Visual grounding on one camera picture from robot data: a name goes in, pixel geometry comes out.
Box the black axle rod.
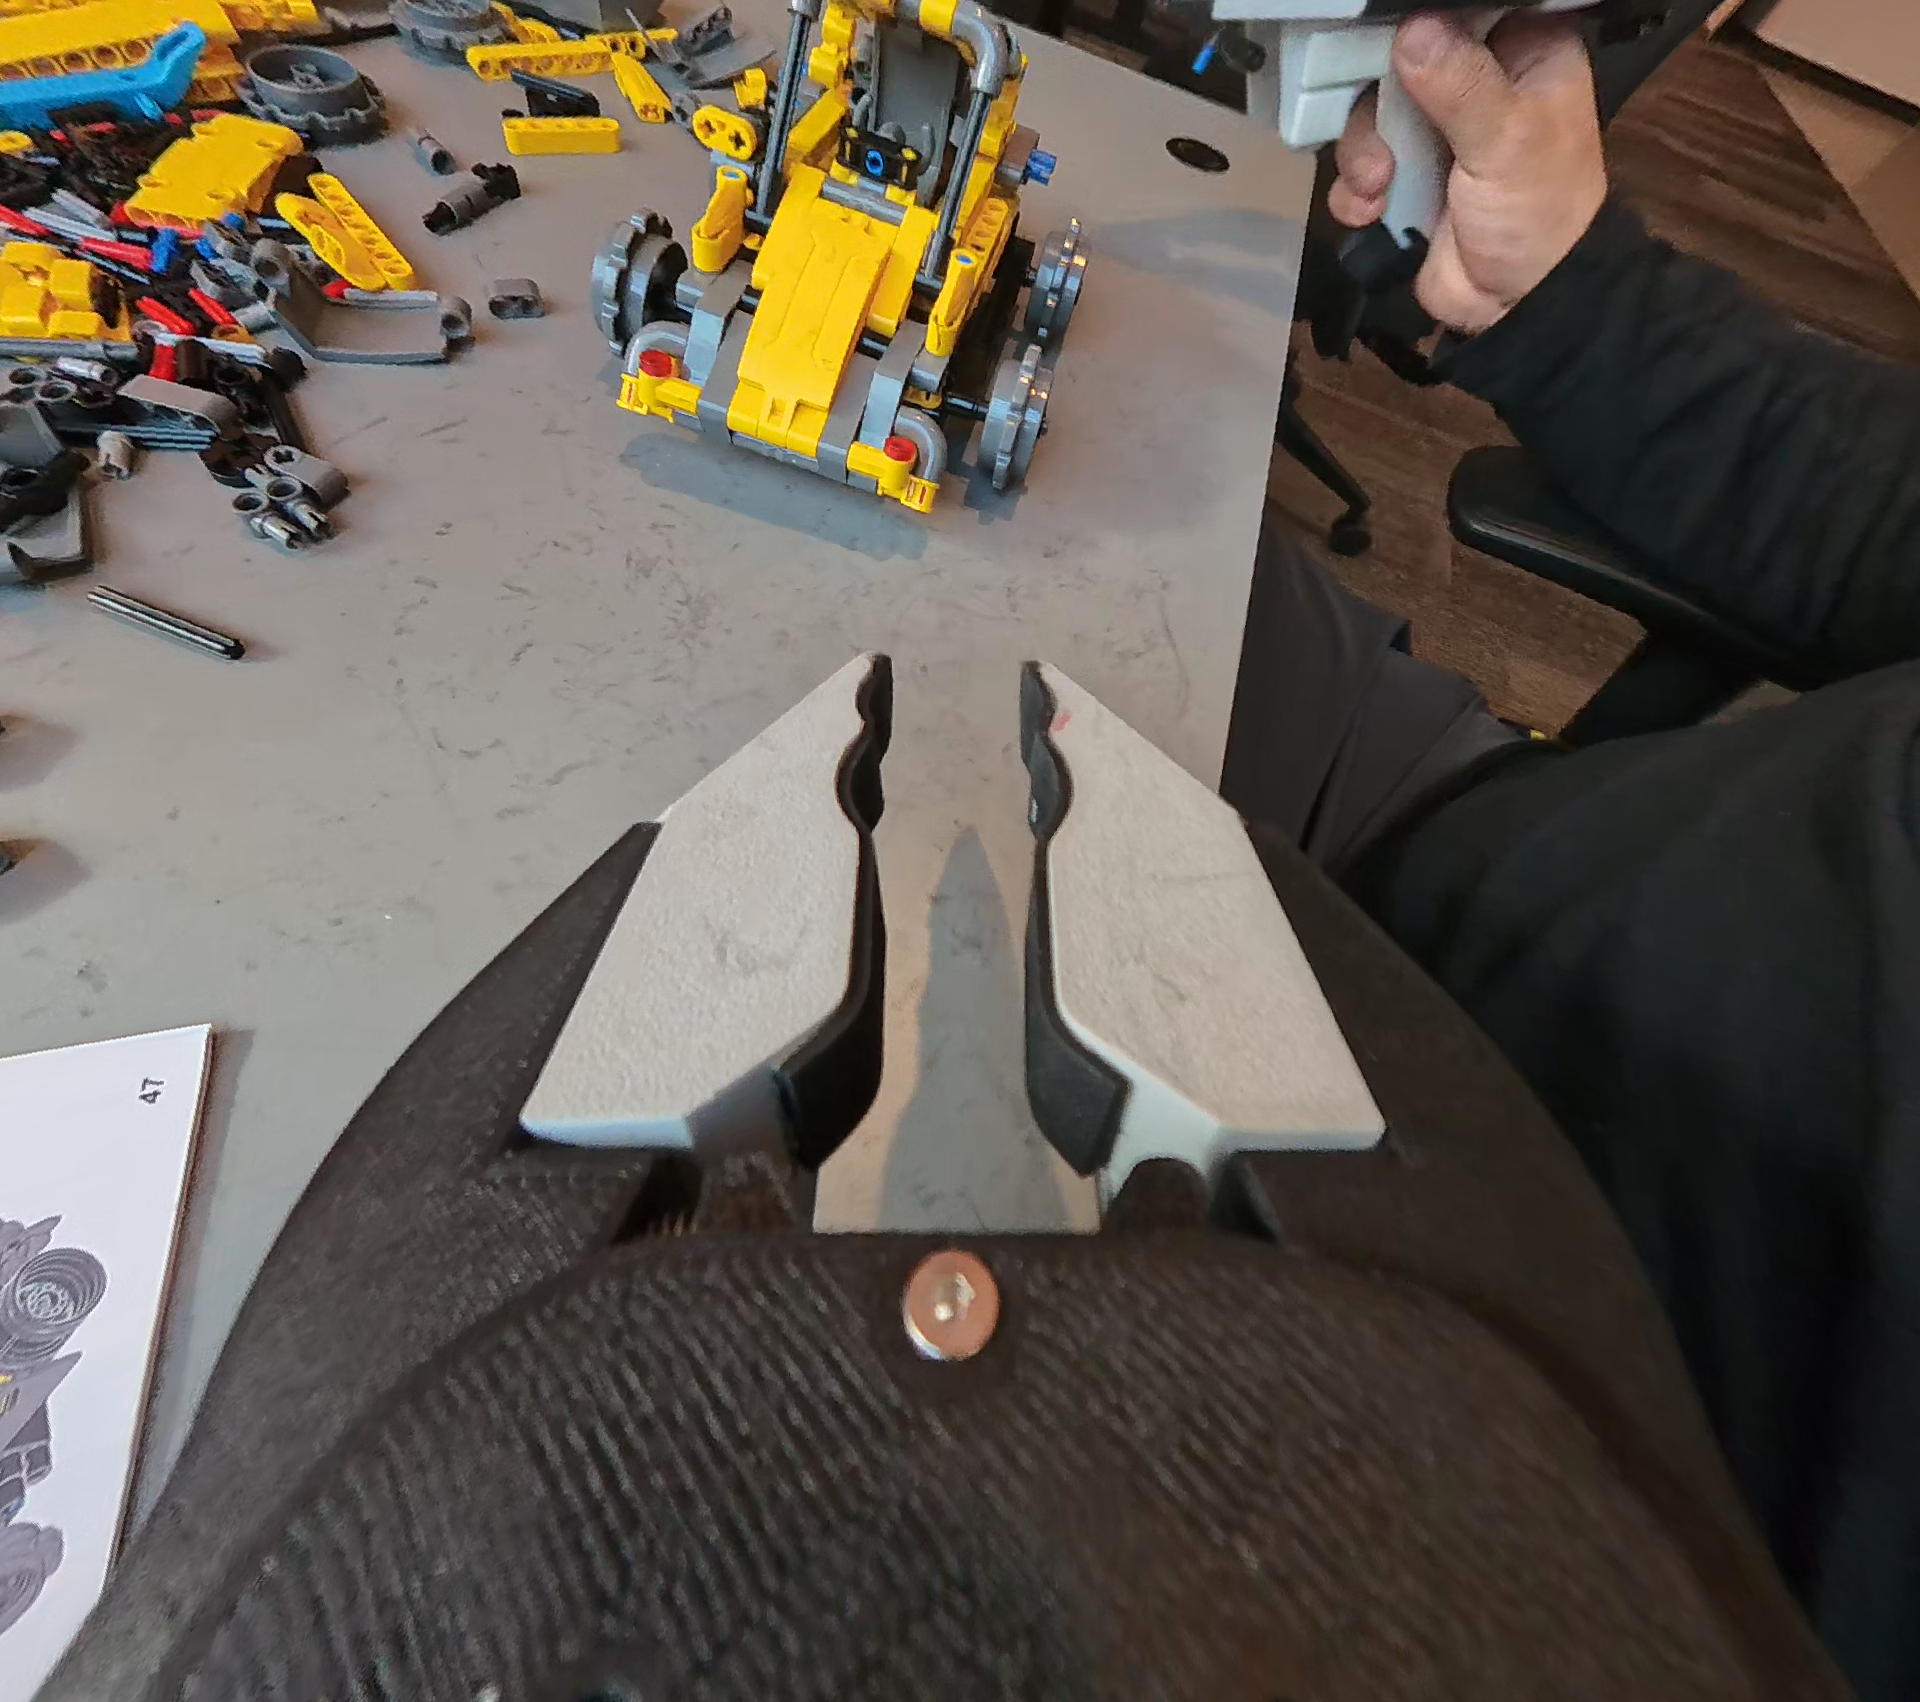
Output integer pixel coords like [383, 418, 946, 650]
[86, 585, 245, 663]

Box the person's black clothing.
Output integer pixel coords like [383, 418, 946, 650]
[1221, 516, 1920, 1702]

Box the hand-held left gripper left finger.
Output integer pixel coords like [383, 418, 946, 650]
[517, 653, 894, 1173]

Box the blue curved panel piece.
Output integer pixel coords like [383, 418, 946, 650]
[0, 19, 209, 133]

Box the yellow toy vehicle model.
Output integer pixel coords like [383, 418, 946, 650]
[587, 0, 1090, 514]

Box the cardboard box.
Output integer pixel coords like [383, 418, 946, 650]
[1710, 0, 1920, 281]

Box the person's right forearm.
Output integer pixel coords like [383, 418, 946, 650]
[1440, 194, 1920, 685]

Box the black office chair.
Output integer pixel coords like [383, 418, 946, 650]
[1274, 358, 1817, 692]

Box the grey desk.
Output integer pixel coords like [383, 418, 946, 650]
[0, 0, 1322, 1524]

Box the pile of building pieces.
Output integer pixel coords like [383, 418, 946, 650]
[0, 0, 782, 587]

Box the person's right hand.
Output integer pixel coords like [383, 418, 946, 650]
[1325, 10, 1614, 337]

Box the building instruction booklet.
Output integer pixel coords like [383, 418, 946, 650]
[0, 1024, 216, 1702]

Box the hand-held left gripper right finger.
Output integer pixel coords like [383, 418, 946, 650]
[1020, 658, 1390, 1228]

